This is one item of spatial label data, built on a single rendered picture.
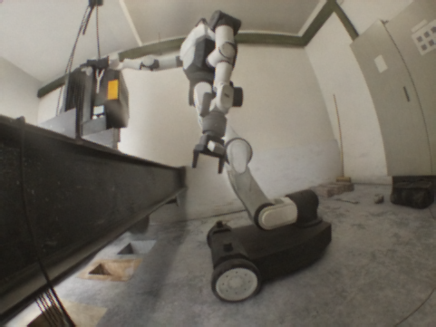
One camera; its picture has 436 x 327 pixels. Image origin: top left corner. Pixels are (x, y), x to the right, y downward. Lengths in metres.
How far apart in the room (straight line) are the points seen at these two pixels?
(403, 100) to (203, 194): 2.55
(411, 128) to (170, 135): 2.82
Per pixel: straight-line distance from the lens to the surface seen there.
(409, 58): 2.12
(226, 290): 0.77
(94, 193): 0.57
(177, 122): 2.48
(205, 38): 1.03
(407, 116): 2.11
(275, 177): 2.47
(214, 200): 2.31
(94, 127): 1.49
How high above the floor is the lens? 0.54
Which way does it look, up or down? 3 degrees up
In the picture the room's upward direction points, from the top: 10 degrees counter-clockwise
